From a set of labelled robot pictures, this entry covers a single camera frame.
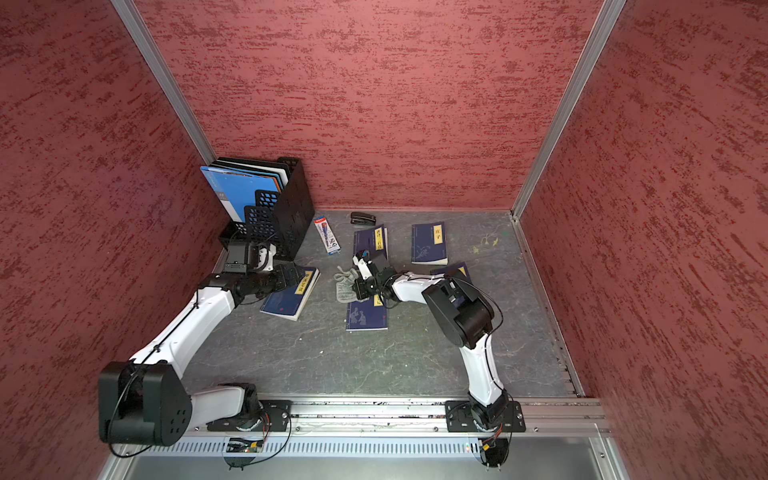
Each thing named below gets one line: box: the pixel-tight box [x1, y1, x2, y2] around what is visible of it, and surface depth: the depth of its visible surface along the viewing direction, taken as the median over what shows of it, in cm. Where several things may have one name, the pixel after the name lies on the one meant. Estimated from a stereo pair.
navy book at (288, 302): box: [259, 266, 321, 321], surface depth 94 cm
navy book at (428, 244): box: [411, 222, 448, 265], surface depth 111 cm
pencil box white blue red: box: [313, 216, 342, 256], surface depth 113 cm
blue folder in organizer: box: [200, 166, 279, 223], surface depth 91 cm
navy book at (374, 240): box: [353, 224, 389, 260], surface depth 112 cm
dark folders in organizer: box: [209, 158, 289, 193], surface depth 92 cm
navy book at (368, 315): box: [346, 294, 389, 332], surface depth 93 cm
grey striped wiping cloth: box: [334, 266, 359, 303], surface depth 97 cm
